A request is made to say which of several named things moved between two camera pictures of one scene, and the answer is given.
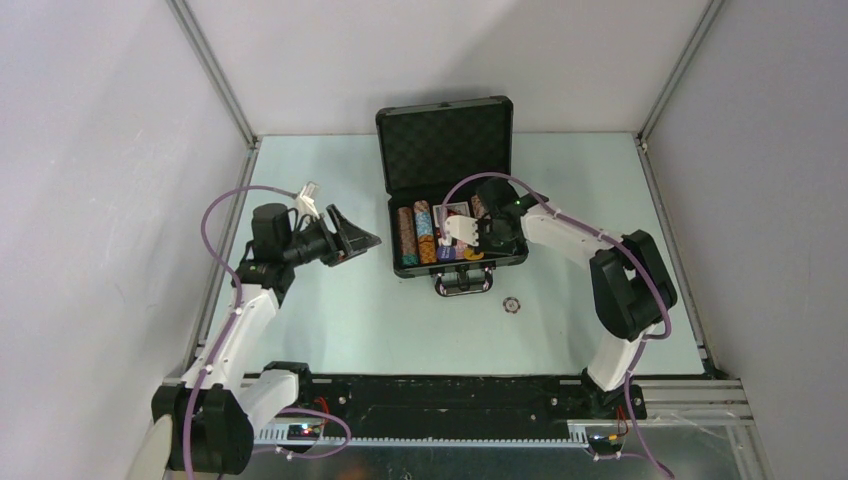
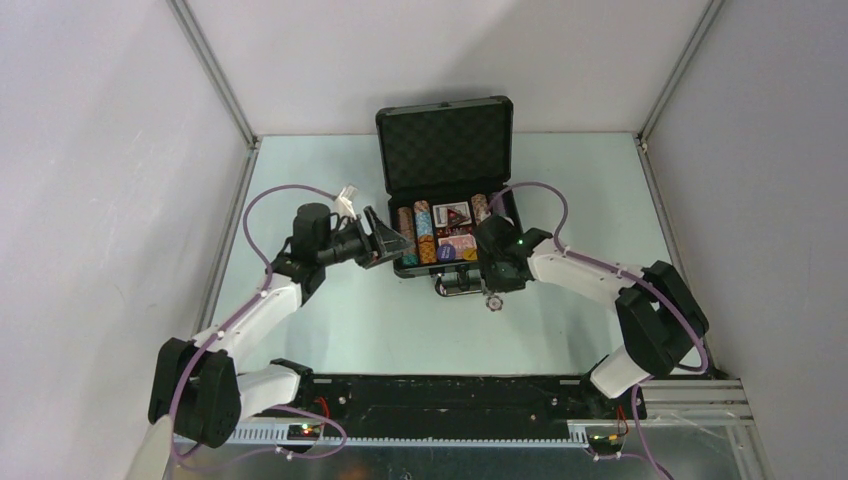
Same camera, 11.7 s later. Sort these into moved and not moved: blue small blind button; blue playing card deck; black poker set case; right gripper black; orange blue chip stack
Moved: right gripper black
Not moved: blue small blind button; black poker set case; blue playing card deck; orange blue chip stack
